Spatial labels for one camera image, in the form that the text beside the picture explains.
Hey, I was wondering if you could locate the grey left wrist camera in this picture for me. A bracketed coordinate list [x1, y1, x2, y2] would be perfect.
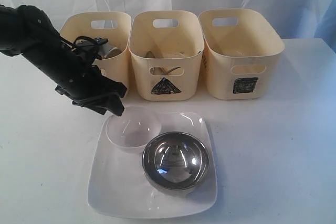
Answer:
[76, 36, 108, 60]

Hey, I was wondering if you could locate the cream bin with square mark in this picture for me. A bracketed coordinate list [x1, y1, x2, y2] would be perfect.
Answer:
[199, 8, 285, 100]

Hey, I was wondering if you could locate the cream bin with triangle mark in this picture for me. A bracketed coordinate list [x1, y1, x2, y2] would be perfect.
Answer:
[129, 10, 204, 101]

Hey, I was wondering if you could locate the white square plate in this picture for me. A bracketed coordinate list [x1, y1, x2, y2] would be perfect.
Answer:
[88, 112, 217, 219]

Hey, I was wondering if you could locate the white plastic bowl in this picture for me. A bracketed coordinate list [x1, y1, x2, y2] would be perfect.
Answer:
[106, 106, 162, 154]

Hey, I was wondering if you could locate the cream bin with circle mark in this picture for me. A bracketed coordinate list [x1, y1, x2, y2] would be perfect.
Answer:
[60, 12, 131, 88]

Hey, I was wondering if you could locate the steel cup with wire handle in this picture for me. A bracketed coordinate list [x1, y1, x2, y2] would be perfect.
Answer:
[100, 44, 122, 59]

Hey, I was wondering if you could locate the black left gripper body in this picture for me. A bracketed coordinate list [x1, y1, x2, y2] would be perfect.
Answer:
[54, 63, 115, 108]

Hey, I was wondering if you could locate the stainless steel bowl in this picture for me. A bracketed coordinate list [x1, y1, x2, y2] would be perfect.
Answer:
[142, 131, 211, 197]

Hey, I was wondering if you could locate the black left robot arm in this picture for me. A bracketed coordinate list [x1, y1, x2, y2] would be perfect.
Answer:
[1, 5, 127, 116]

